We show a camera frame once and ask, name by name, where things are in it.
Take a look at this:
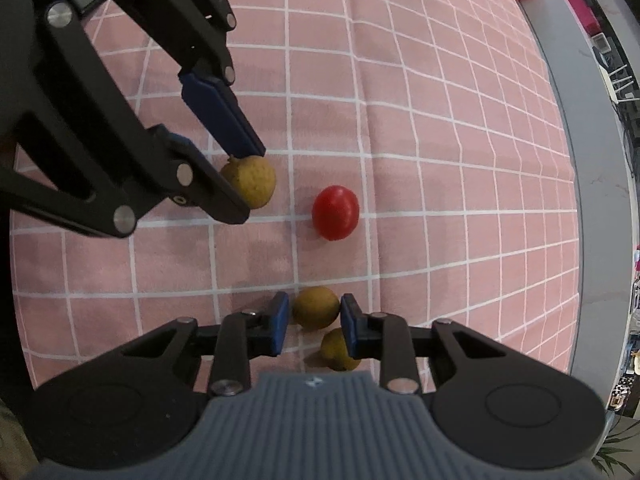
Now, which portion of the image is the brown longan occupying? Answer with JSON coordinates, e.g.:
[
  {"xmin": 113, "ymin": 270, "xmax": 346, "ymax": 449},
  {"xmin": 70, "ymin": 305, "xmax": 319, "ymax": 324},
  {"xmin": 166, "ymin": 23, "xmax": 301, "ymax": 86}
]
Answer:
[
  {"xmin": 292, "ymin": 286, "xmax": 340, "ymax": 330},
  {"xmin": 220, "ymin": 155, "xmax": 277, "ymax": 209},
  {"xmin": 320, "ymin": 328, "xmax": 360, "ymax": 372}
]

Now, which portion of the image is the brown longan front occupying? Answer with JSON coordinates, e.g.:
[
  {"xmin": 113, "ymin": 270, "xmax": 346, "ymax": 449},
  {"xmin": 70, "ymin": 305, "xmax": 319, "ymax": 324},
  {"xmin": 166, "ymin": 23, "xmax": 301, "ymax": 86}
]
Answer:
[{"xmin": 220, "ymin": 155, "xmax": 277, "ymax": 209}]

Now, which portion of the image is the red cherry tomato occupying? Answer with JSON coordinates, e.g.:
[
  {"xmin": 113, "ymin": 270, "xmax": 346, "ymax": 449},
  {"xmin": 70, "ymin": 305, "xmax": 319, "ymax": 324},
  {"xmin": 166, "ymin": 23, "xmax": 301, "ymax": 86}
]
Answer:
[{"xmin": 311, "ymin": 185, "xmax": 360, "ymax": 242}]

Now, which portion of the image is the pink checkered tablecloth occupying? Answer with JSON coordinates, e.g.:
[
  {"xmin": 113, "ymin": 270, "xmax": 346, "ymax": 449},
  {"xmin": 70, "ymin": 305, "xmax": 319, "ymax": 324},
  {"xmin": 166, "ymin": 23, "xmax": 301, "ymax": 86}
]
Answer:
[{"xmin": 11, "ymin": 0, "xmax": 579, "ymax": 384}]

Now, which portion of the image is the marble tv console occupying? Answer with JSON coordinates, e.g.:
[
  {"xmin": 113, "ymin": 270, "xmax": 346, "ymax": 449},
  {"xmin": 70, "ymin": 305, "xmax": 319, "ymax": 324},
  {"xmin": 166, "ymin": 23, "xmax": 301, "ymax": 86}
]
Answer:
[{"xmin": 516, "ymin": 0, "xmax": 640, "ymax": 376}]

